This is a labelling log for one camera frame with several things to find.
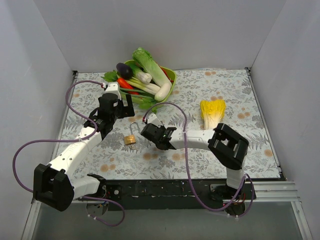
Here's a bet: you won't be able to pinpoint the large brass padlock with keys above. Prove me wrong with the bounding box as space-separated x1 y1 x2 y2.
123 122 140 148

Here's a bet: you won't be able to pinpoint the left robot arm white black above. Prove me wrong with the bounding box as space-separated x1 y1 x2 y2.
33 93 135 212

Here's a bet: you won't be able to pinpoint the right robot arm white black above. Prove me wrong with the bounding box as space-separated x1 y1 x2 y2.
140 123 249 199

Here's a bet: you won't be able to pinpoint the green celery leaves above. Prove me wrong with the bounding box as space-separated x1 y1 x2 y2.
138 97 158 114

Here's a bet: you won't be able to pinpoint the green long beans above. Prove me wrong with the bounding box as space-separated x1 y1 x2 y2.
118 82 154 101

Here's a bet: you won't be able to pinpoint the red orange pepper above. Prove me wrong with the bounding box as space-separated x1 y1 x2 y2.
117 77 139 95

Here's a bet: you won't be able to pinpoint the green plastic basket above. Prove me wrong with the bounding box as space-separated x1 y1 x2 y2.
109 59 177 105

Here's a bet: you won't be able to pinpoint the purple eggplant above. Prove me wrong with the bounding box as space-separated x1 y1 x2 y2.
116 62 134 80

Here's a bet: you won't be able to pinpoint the white green leek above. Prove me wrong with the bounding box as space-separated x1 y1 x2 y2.
127 63 152 85

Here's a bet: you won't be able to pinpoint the white radish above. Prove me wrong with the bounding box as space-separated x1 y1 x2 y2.
154 82 172 102

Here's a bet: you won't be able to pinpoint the green napa cabbage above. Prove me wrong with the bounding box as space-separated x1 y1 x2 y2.
132 47 171 87

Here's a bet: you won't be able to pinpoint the floral table mat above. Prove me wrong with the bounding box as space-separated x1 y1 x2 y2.
72 69 280 180

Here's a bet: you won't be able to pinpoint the yellow napa cabbage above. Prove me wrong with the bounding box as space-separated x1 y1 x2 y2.
200 99 226 130

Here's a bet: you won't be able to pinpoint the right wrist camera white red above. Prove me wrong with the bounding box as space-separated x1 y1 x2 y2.
142 113 164 128

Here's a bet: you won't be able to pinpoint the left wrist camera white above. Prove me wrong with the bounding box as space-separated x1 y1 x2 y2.
103 82 120 94

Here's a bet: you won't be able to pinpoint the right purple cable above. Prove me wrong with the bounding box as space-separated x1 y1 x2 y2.
142 102 257 218

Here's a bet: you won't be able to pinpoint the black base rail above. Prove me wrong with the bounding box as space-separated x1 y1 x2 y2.
84 172 251 213

